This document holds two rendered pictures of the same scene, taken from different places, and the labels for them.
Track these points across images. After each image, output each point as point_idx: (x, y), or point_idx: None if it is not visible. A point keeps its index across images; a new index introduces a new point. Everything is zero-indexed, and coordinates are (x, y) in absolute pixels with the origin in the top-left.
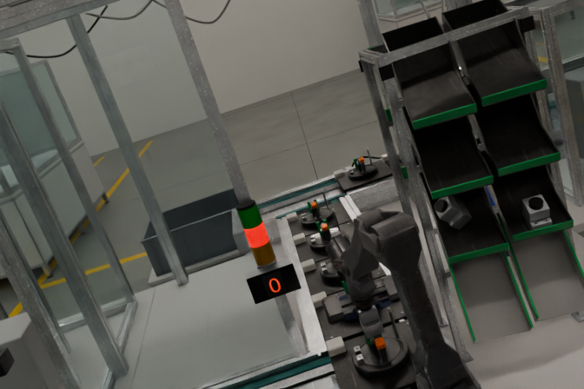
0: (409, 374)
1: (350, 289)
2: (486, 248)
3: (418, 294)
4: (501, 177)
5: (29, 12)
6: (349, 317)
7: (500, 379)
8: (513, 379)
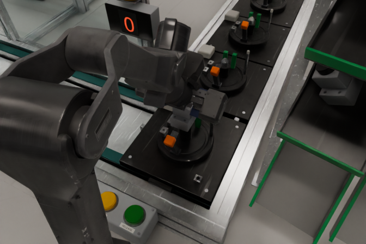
0: (184, 176)
1: None
2: (329, 157)
3: (66, 225)
4: None
5: None
6: None
7: (264, 228)
8: (273, 238)
